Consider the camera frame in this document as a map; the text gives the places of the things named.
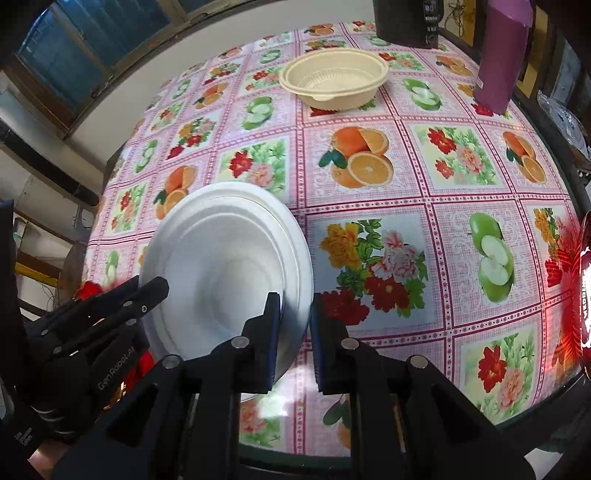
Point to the fruit and flower print tablecloth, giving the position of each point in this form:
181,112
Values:
392,258

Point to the wooden framed window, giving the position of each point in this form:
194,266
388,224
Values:
69,55

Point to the purple thermos bottle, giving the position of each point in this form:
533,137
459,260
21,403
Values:
501,55

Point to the red plastic plate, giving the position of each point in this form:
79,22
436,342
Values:
582,295
90,291

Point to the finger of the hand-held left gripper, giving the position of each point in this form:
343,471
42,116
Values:
138,297

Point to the white bowl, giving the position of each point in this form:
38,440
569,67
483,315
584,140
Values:
221,258

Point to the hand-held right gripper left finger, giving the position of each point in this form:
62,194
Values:
273,332

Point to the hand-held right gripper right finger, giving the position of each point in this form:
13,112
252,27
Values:
316,341

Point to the small beige bowl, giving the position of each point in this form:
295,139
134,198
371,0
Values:
341,78

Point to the black cylindrical appliance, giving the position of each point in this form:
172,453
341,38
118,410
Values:
401,23

